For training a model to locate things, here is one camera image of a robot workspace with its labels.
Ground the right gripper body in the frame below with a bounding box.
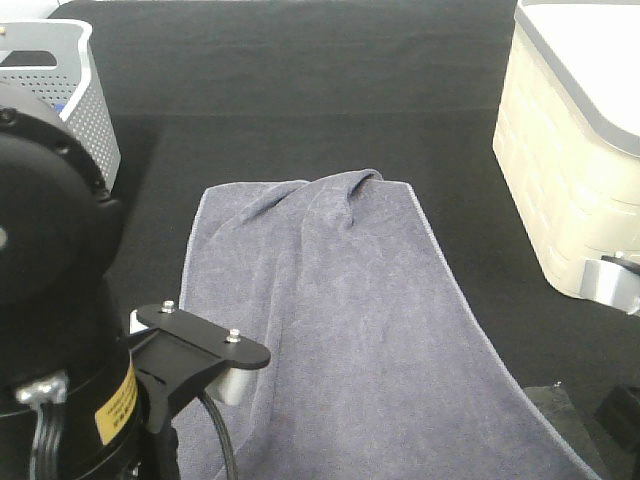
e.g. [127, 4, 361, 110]
[594, 385, 639, 443]

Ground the grey microfibre towel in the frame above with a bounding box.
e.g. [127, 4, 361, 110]
[179, 170, 595, 479]

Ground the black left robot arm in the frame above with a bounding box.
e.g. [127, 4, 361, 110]
[1, 84, 142, 479]

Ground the clear tape strip right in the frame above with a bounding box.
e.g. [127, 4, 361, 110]
[524, 382, 611, 479]

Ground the cream storage bin grey lid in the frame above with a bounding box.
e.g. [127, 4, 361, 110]
[493, 1, 639, 298]

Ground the black table mat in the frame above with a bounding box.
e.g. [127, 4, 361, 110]
[55, 1, 639, 479]

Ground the grey perforated laundry basket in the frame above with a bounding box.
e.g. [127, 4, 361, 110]
[1, 19, 121, 189]

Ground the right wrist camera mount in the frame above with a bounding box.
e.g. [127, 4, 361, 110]
[580, 251, 639, 316]

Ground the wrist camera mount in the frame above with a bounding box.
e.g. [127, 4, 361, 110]
[580, 251, 639, 316]
[128, 304, 271, 434]

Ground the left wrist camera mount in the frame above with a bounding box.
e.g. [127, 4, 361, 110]
[128, 304, 271, 434]

